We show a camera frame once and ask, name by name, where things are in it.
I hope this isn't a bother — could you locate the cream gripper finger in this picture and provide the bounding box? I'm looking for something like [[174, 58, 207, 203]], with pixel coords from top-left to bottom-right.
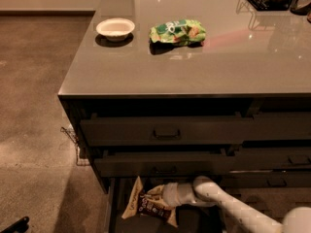
[[146, 184, 164, 201]]

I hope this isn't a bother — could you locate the brown sea salt chip bag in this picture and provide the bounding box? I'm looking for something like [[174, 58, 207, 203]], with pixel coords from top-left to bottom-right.
[[121, 177, 178, 227]]

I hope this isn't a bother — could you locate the dark drawer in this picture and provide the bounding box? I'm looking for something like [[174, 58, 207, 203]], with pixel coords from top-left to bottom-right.
[[232, 147, 311, 171], [249, 113, 311, 140], [94, 151, 234, 177], [219, 172, 311, 188], [80, 116, 254, 147]]

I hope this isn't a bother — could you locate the open bottom drawer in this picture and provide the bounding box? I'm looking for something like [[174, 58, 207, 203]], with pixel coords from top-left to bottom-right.
[[103, 178, 227, 233]]

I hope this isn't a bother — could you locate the dark right middle drawer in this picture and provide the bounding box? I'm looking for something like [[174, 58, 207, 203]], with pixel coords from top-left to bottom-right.
[[232, 147, 311, 171]]

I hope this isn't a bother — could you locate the dark counter cabinet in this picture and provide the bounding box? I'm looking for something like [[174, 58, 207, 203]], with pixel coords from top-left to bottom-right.
[[58, 0, 311, 187]]

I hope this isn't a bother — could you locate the dark right top drawer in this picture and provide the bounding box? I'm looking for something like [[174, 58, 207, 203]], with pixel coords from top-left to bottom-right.
[[249, 113, 311, 140]]

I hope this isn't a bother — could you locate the dark right bottom drawer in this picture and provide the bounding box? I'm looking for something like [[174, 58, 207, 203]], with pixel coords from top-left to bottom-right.
[[219, 172, 311, 188]]

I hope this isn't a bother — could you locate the green chip bag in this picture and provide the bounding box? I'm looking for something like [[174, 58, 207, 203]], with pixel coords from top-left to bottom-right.
[[150, 19, 206, 47]]

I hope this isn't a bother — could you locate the dark round object on counter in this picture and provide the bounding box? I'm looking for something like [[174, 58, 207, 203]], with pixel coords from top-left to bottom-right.
[[290, 0, 311, 16]]

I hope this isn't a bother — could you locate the black object bottom left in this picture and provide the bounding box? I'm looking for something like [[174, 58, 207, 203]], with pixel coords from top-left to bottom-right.
[[0, 216, 29, 233]]

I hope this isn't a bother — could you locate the white paper bowl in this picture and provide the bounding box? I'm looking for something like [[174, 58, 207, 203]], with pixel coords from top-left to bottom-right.
[[96, 17, 135, 42]]

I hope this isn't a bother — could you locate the wire rack on floor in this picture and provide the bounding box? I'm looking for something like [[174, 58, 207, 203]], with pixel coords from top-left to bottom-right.
[[60, 125, 89, 167]]

